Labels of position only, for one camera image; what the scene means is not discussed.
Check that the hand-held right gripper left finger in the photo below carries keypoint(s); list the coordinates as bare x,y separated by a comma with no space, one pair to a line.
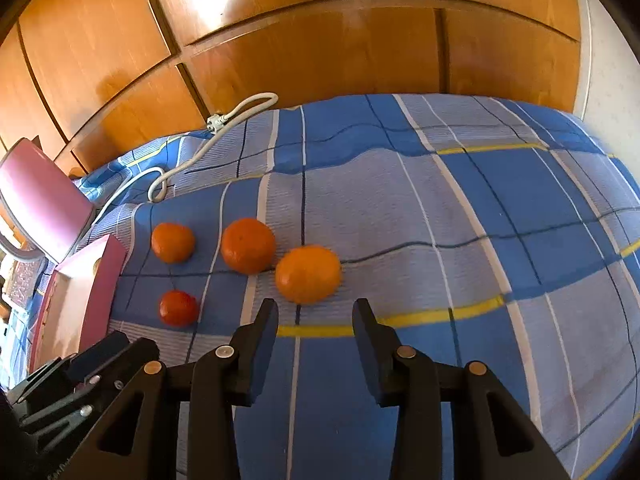
265,350

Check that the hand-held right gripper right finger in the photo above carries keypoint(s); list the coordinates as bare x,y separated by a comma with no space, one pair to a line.
370,355

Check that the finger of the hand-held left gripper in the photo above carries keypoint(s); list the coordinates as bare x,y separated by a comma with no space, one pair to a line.
107,355

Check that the pink rectangular tray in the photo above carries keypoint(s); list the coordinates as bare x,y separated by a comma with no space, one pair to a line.
70,300

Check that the orange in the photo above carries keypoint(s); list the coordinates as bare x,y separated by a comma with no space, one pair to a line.
172,242
248,245
307,275

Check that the red tomato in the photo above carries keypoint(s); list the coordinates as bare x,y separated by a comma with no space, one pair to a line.
177,307

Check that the silver tissue box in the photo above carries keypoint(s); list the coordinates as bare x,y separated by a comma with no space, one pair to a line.
22,280

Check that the blue checked blanket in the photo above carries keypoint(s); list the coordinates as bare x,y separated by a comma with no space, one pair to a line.
450,210

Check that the pink electric kettle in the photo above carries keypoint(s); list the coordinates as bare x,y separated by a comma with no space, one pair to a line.
40,200

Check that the wooden wardrobe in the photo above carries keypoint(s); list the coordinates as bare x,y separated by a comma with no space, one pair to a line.
325,35

